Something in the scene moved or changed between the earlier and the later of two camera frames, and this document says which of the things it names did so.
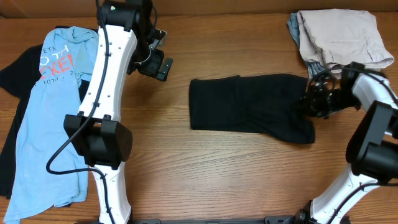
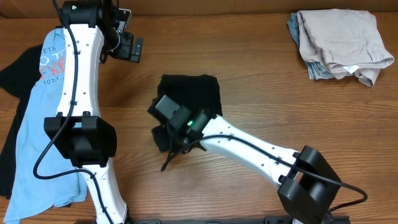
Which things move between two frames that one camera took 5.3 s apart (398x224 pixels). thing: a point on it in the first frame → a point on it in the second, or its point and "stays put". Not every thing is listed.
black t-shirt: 270,105 → 198,91
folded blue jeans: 313,68 stays put
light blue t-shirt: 69,55 stays put
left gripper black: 165,69 → 135,50
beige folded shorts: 336,37 stays put
